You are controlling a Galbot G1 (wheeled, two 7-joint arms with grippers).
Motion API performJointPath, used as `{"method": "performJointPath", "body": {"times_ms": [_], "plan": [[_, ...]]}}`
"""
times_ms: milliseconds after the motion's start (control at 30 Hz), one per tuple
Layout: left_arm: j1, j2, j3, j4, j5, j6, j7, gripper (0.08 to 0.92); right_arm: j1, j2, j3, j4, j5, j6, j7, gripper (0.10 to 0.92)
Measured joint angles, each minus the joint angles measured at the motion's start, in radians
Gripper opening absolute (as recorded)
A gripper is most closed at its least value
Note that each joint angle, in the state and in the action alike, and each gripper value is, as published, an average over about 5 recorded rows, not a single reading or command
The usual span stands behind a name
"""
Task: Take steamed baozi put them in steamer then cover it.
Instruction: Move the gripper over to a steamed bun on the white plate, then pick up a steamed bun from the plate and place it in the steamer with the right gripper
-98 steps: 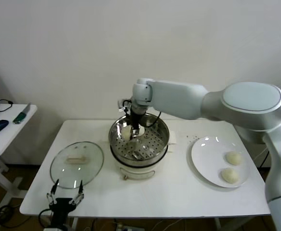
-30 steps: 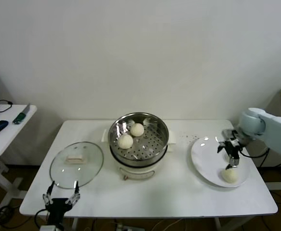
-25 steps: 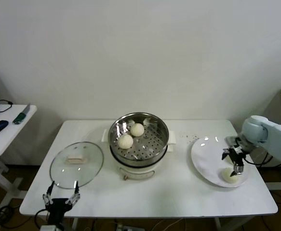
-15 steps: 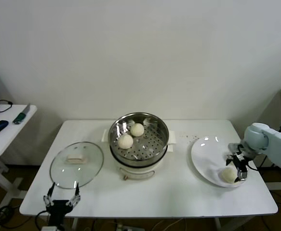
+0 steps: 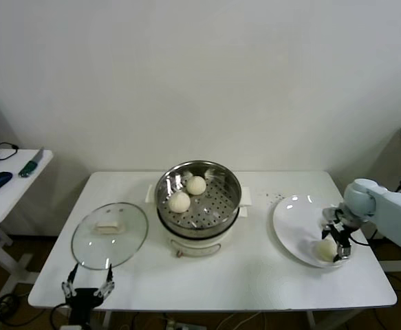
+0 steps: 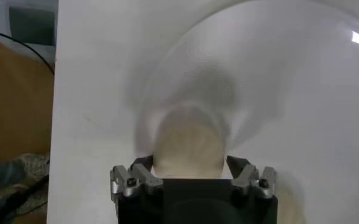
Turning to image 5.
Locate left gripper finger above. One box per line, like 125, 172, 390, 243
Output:
61, 263, 79, 297
95, 263, 116, 296

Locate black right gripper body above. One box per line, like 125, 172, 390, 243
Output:
330, 211, 359, 247

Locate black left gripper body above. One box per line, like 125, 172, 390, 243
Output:
65, 287, 104, 324

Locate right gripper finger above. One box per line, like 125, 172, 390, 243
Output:
320, 221, 338, 241
333, 236, 352, 262

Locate round glass pot lid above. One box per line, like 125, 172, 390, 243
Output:
70, 201, 149, 271

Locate stainless steel steamer basket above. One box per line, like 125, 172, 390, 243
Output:
146, 159, 255, 239

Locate white round plate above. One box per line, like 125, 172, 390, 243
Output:
272, 195, 358, 269

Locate scattered dark crumbs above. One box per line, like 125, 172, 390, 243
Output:
254, 190, 286, 203

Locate white power strip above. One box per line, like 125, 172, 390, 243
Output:
162, 318, 201, 330

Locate white electric cooker base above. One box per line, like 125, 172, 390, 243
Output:
157, 206, 248, 259

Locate white side table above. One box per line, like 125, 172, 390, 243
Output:
0, 148, 54, 300

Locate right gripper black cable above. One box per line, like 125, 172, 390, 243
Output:
349, 235, 376, 247

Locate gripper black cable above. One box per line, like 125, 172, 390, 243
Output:
349, 235, 376, 247
50, 302, 71, 330

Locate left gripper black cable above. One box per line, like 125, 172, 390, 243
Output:
50, 302, 71, 330

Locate black floor cable bundle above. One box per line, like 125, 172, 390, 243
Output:
0, 291, 46, 327

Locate green handled tool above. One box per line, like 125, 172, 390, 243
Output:
18, 147, 45, 179

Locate thin black looped cable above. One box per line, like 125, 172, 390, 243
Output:
0, 142, 19, 162

